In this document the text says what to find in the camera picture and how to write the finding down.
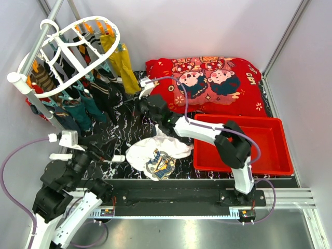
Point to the teal sock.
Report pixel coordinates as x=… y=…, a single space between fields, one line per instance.
x=78 y=112
x=91 y=107

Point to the argyle patterned sock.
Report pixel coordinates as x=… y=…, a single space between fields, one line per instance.
x=88 y=54

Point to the red sock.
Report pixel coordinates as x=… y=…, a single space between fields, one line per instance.
x=34 y=100

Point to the brown striped sock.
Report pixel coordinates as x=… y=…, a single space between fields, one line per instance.
x=42 y=79

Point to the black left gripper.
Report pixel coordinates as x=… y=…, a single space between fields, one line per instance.
x=106 y=148

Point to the white printed t-shirt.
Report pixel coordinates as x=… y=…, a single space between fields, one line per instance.
x=156 y=156

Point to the navy blue sock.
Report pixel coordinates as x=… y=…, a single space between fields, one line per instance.
x=65 y=119

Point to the red plastic bin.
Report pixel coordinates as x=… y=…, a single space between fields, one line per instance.
x=268 y=133

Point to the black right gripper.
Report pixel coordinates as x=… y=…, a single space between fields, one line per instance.
x=135 y=100

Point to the black striped sock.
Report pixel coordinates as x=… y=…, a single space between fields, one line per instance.
x=112 y=99

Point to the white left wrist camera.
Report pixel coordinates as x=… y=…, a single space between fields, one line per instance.
x=66 y=138

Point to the red cartoon print pillow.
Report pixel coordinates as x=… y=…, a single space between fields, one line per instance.
x=211 y=85

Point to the yellow sock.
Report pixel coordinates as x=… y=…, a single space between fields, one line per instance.
x=120 y=61
x=107 y=41

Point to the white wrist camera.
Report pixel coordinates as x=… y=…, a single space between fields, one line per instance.
x=66 y=138
x=147 y=86

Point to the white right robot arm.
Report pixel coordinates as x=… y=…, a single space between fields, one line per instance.
x=236 y=150

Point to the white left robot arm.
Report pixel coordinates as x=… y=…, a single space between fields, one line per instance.
x=59 y=179

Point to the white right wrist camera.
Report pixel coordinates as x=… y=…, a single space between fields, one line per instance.
x=147 y=86

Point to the white drying rack stand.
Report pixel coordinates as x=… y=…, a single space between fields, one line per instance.
x=51 y=75

